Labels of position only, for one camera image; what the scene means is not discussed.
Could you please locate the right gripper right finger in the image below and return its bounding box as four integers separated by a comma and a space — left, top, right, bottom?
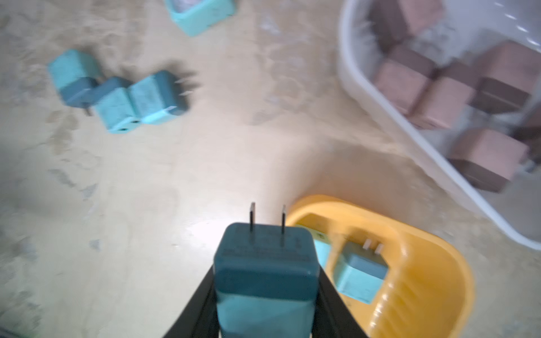
311, 268, 368, 338

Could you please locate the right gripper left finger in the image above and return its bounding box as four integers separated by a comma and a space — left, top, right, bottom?
164, 268, 220, 338

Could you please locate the teal plug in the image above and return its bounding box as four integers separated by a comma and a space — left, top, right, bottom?
333, 239, 389, 304
213, 204, 321, 337
296, 225, 332, 268
128, 70, 190, 125
90, 77, 141, 134
47, 49, 103, 109

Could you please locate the yellow plastic tray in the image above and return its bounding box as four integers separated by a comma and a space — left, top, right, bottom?
286, 195, 475, 337

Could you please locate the pink plug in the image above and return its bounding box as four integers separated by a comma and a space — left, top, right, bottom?
471, 40, 540, 114
369, 0, 445, 52
373, 45, 437, 116
408, 61, 480, 130
512, 104, 540, 165
447, 128, 529, 193

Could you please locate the white plastic tray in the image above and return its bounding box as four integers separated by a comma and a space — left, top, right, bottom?
337, 0, 540, 251

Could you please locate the small teal alarm clock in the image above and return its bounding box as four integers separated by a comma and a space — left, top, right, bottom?
165, 0, 236, 37

